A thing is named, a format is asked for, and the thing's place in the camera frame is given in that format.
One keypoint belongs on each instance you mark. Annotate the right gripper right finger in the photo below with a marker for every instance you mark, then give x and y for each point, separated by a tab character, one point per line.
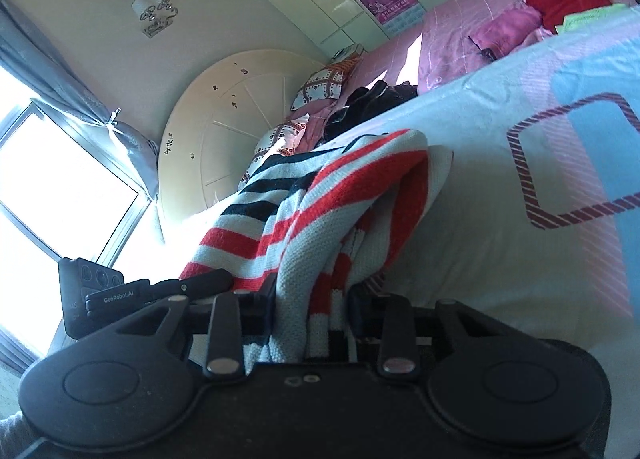
404	333

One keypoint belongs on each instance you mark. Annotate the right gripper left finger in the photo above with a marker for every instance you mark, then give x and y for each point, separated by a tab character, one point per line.
231	320

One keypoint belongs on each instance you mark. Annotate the striped knit sweater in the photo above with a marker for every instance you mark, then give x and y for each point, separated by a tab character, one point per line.
321	222

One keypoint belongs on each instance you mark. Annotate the black clothes pile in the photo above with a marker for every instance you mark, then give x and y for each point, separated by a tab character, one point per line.
364	104

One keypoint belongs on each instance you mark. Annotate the window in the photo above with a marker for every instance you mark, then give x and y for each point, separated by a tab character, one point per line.
62	195

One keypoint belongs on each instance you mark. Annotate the white patterned bed cover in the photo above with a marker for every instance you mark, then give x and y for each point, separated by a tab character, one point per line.
538	221

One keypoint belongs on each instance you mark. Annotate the near patterned pillow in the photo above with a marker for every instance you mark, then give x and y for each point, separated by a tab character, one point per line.
282	140

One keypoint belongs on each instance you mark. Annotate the patterned pillow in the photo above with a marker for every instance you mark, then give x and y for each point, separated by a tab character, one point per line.
325	84
282	140

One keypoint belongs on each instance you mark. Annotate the round beige headboard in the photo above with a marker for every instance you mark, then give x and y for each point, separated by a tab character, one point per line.
210	136

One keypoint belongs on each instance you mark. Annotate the grey curtain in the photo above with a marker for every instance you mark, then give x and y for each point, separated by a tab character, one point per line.
28	55

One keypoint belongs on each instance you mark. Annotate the far patterned pillow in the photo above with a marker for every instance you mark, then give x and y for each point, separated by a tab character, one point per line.
325	84

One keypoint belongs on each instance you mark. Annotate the pink bed sheet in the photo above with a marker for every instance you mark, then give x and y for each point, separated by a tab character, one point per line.
431	54

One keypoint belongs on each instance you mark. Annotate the magenta folded cloth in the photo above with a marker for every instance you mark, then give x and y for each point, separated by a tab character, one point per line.
498	37

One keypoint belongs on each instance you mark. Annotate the green folded cloth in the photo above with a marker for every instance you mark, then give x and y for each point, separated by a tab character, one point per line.
573	22

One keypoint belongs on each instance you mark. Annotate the wall lamp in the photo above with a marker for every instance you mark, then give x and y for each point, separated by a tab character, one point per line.
154	16

